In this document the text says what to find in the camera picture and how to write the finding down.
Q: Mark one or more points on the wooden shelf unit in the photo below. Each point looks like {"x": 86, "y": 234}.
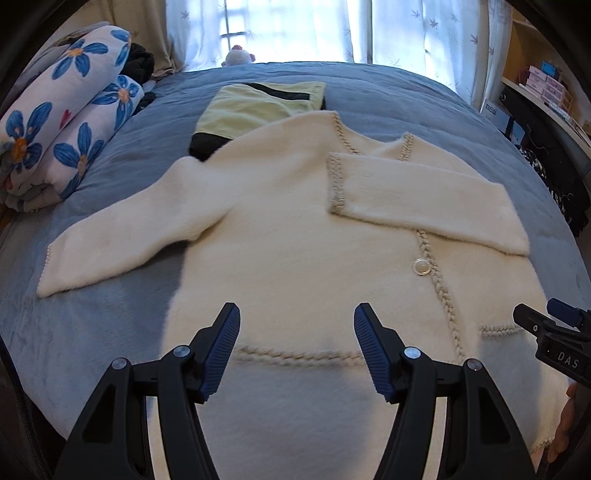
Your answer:
{"x": 531, "y": 41}

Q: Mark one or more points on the blue container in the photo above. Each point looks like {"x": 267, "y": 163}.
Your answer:
{"x": 550, "y": 69}

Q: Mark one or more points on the pink box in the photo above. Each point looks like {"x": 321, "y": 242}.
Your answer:
{"x": 533, "y": 79}
{"x": 558, "y": 91}

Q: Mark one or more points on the white pink plush toy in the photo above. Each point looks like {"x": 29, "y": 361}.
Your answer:
{"x": 238, "y": 57}

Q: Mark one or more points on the white sheer leaf-print curtain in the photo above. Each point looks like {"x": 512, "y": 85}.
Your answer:
{"x": 415, "y": 27}

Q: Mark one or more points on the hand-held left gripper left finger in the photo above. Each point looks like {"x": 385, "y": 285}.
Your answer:
{"x": 221, "y": 350}

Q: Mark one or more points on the dark clothing pile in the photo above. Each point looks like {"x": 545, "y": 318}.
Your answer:
{"x": 141, "y": 62}

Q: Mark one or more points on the folded blue floral blanket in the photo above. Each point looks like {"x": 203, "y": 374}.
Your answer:
{"x": 60, "y": 106}

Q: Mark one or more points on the white fluffy cardigan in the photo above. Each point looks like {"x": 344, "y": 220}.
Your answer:
{"x": 300, "y": 230}

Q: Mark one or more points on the yellow-green shirt with black trim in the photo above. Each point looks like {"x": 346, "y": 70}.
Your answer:
{"x": 240, "y": 115}

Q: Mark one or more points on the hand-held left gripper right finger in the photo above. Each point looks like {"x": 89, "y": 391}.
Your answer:
{"x": 371, "y": 350}

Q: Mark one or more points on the beige curtain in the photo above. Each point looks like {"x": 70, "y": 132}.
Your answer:
{"x": 134, "y": 23}

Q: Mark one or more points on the black patterned garment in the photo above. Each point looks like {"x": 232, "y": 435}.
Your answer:
{"x": 549, "y": 180}

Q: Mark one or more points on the person's right hand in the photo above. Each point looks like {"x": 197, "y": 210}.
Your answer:
{"x": 565, "y": 420}

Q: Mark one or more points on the blue-grey bed blanket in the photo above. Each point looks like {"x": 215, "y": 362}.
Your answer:
{"x": 115, "y": 152}

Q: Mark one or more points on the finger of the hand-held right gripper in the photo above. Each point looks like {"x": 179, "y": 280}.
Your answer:
{"x": 565, "y": 314}
{"x": 561, "y": 355}

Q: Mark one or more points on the white and blue box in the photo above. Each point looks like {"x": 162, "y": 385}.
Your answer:
{"x": 501, "y": 117}

